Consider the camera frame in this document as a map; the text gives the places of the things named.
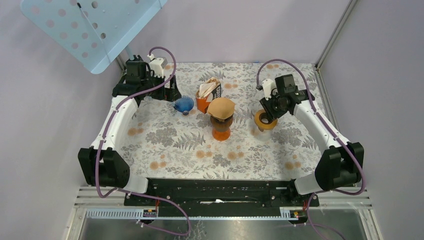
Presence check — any orange coffee filter box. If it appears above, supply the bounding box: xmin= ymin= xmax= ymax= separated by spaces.
xmin=195 ymin=77 xmax=222 ymax=114

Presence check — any orange glass carafe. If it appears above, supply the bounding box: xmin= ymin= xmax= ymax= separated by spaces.
xmin=212 ymin=127 xmax=231 ymax=141

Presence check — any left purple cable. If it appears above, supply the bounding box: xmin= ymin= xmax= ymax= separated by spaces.
xmin=94 ymin=46 xmax=192 ymax=237

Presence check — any purple cable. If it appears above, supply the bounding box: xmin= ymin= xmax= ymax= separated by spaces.
xmin=94 ymin=46 xmax=192 ymax=237
xmin=255 ymin=58 xmax=367 ymax=240

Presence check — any light wooden dripper ring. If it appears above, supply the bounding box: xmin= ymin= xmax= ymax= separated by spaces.
xmin=254 ymin=109 xmax=278 ymax=131

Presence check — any clear glass carafe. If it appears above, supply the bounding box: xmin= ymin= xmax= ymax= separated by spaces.
xmin=250 ymin=127 xmax=274 ymax=142

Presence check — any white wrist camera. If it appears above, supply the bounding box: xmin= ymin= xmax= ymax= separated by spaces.
xmin=147 ymin=54 xmax=168 ymax=78
xmin=256 ymin=78 xmax=278 ymax=101

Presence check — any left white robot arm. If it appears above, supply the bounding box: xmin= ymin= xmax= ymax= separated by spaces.
xmin=77 ymin=57 xmax=182 ymax=206

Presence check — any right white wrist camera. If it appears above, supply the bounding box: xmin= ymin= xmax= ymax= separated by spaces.
xmin=256 ymin=78 xmax=278 ymax=101

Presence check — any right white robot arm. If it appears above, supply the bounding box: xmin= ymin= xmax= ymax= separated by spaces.
xmin=258 ymin=74 xmax=364 ymax=206

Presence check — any light blue music stand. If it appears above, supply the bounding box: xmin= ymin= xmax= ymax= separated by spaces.
xmin=20 ymin=0 xmax=167 ymax=74

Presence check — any blue dripper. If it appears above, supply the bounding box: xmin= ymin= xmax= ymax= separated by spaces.
xmin=173 ymin=96 xmax=194 ymax=116

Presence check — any floral tablecloth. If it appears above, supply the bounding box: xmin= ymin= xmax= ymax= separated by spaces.
xmin=118 ymin=62 xmax=323 ymax=180

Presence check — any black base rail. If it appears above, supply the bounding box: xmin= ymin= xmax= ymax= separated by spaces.
xmin=124 ymin=178 xmax=319 ymax=218

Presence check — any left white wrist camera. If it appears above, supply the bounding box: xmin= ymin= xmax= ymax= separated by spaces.
xmin=147 ymin=54 xmax=168 ymax=78

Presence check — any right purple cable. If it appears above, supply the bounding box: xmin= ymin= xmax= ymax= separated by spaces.
xmin=255 ymin=58 xmax=367 ymax=240

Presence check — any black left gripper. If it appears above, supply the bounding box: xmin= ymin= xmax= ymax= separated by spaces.
xmin=141 ymin=71 xmax=181 ymax=102

